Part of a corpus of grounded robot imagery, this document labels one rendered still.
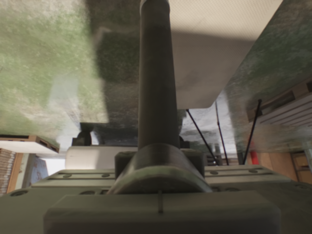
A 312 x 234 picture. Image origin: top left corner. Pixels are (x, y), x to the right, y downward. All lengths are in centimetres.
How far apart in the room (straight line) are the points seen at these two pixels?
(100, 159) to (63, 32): 124
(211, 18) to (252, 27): 14
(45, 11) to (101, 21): 22
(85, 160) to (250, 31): 167
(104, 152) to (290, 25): 171
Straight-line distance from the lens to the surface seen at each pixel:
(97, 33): 88
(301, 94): 159
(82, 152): 185
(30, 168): 423
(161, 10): 24
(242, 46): 70
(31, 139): 298
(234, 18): 60
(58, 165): 592
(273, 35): 104
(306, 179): 642
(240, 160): 508
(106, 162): 179
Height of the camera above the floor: 64
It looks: 21 degrees down
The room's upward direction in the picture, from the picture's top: 179 degrees clockwise
